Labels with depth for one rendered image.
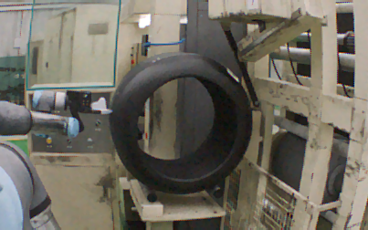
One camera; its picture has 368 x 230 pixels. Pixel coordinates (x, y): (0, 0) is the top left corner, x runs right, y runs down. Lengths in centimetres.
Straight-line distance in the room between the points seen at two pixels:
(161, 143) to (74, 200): 68
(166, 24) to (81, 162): 89
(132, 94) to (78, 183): 89
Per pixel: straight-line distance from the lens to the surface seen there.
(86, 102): 158
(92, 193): 225
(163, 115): 191
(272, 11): 139
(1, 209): 43
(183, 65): 152
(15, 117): 119
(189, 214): 170
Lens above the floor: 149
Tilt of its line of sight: 10 degrees down
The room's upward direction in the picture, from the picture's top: 2 degrees clockwise
